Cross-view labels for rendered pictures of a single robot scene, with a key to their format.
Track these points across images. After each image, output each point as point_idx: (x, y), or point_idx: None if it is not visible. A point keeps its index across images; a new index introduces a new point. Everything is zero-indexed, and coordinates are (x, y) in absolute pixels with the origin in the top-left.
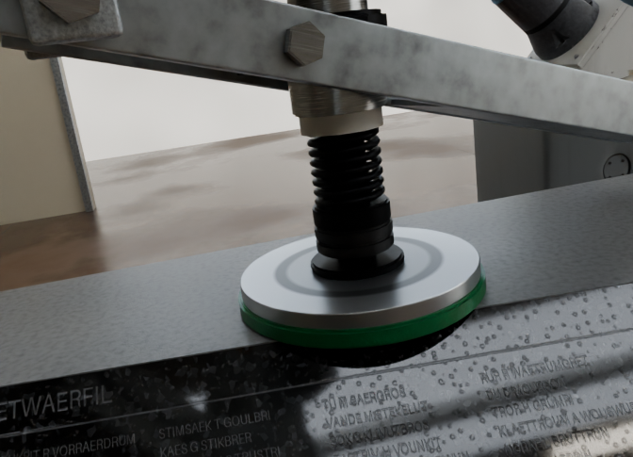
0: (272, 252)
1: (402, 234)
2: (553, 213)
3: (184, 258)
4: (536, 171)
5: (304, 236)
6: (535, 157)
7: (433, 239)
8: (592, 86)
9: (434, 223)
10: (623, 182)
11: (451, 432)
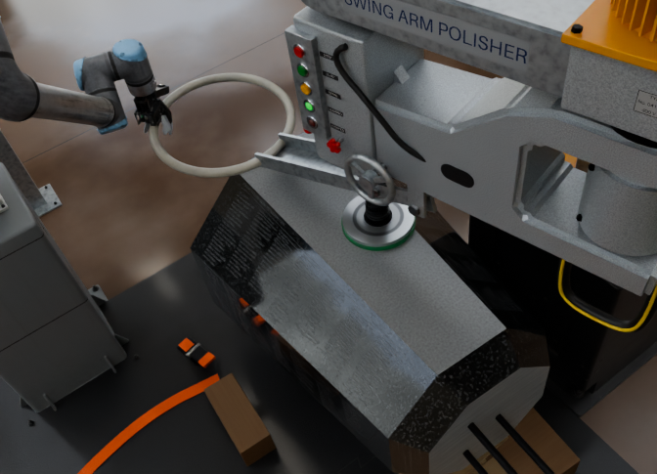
0: (372, 242)
1: (350, 213)
2: (299, 193)
3: (358, 291)
4: (48, 263)
5: (328, 259)
6: (42, 257)
7: (355, 204)
8: None
9: (310, 222)
10: (257, 179)
11: None
